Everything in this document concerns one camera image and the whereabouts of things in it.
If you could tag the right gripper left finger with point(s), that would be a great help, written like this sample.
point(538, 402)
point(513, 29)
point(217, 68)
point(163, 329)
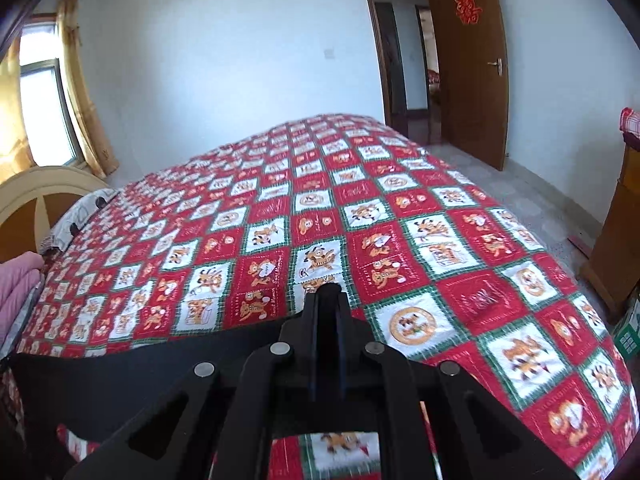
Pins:
point(219, 421)

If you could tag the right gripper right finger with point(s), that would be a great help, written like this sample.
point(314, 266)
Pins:
point(433, 421)

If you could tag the black pants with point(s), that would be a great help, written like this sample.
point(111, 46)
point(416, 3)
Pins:
point(94, 397)

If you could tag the green cardboard box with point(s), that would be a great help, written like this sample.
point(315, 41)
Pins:
point(626, 334)

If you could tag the red patchwork bed cover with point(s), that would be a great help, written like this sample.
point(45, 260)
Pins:
point(437, 269)

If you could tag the wooden dresser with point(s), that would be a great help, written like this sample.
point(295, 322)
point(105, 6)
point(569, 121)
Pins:
point(612, 269)

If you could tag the pink folded blanket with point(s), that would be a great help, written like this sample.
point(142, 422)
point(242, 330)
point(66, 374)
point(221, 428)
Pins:
point(18, 277)

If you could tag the white patterned pillow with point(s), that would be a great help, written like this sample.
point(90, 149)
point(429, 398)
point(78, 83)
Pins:
point(75, 219)

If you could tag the cream wooden headboard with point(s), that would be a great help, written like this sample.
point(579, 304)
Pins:
point(34, 200)

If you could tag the yellow curtain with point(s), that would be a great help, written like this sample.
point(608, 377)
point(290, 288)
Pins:
point(95, 146)

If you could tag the window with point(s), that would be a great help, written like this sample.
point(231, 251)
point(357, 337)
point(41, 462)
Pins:
point(46, 113)

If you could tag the red plaid cloth roll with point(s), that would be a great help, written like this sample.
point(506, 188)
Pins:
point(630, 121)

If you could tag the brown wooden door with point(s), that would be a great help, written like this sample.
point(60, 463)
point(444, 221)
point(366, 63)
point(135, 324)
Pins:
point(475, 100)

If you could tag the red paper door decoration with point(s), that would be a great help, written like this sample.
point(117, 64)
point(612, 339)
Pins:
point(468, 12)

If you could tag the silver door handle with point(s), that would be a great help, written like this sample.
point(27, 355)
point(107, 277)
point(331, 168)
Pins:
point(498, 64)

